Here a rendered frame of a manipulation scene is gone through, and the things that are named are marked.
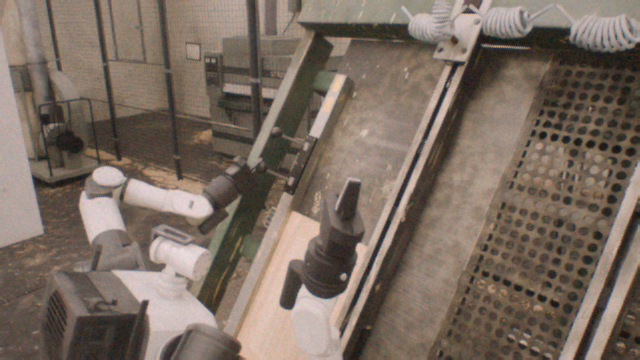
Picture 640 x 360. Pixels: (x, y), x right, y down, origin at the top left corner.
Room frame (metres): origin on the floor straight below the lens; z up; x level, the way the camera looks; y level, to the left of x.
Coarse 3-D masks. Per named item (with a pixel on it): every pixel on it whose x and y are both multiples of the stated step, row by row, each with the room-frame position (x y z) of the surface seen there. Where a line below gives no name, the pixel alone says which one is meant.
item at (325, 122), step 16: (352, 80) 1.54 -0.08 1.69; (336, 96) 1.50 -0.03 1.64; (320, 112) 1.51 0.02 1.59; (336, 112) 1.50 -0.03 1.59; (320, 128) 1.47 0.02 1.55; (320, 144) 1.45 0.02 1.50; (304, 176) 1.41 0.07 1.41; (304, 192) 1.41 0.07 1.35; (288, 208) 1.37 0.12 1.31; (272, 224) 1.37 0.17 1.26; (272, 240) 1.33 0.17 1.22; (256, 256) 1.34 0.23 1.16; (256, 272) 1.30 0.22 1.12; (256, 288) 1.28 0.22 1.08; (240, 304) 1.27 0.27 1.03; (240, 320) 1.24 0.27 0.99
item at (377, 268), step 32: (448, 64) 1.24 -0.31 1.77; (480, 64) 1.24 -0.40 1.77; (448, 96) 1.18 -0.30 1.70; (448, 128) 1.17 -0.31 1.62; (416, 160) 1.15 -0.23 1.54; (416, 192) 1.09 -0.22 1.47; (384, 224) 1.08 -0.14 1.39; (384, 256) 1.02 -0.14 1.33; (352, 288) 1.02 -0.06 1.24; (384, 288) 1.03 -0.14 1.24; (352, 320) 0.97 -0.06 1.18; (352, 352) 0.96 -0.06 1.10
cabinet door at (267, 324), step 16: (288, 224) 1.36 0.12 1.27; (304, 224) 1.31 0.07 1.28; (288, 240) 1.32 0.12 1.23; (304, 240) 1.28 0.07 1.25; (272, 256) 1.32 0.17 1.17; (288, 256) 1.29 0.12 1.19; (272, 272) 1.29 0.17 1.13; (272, 288) 1.25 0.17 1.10; (256, 304) 1.25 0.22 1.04; (272, 304) 1.22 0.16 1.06; (336, 304) 1.08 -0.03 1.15; (256, 320) 1.22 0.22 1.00; (272, 320) 1.18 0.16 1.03; (288, 320) 1.15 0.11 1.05; (240, 336) 1.22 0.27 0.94; (256, 336) 1.19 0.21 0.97; (272, 336) 1.15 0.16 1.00; (288, 336) 1.12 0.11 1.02; (240, 352) 1.19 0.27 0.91; (256, 352) 1.15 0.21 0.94; (272, 352) 1.12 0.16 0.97; (288, 352) 1.09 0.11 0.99
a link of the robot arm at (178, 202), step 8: (168, 192) 1.26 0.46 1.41; (176, 192) 1.25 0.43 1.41; (184, 192) 1.25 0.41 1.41; (168, 200) 1.24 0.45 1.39; (176, 200) 1.23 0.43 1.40; (184, 200) 1.24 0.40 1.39; (192, 200) 1.25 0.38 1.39; (200, 200) 1.25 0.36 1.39; (160, 208) 1.24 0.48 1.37; (168, 208) 1.22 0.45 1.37; (176, 208) 1.22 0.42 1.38; (184, 208) 1.23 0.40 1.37; (192, 208) 1.23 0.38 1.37; (200, 208) 1.24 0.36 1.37; (208, 208) 1.25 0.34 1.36; (184, 216) 1.23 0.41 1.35; (192, 216) 1.22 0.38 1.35; (200, 216) 1.23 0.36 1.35
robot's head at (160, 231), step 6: (156, 228) 0.89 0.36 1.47; (162, 228) 0.89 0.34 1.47; (168, 228) 0.90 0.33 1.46; (156, 234) 0.88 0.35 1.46; (162, 234) 0.87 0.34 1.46; (168, 234) 0.87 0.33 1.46; (180, 234) 0.89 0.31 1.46; (186, 234) 0.89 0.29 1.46; (150, 240) 0.88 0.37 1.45; (156, 240) 0.87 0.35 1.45; (174, 240) 0.86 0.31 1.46; (180, 240) 0.86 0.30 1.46; (186, 240) 0.86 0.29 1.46; (192, 240) 0.87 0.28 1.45; (150, 246) 0.88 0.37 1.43; (150, 252) 0.86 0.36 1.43; (150, 258) 0.86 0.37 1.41
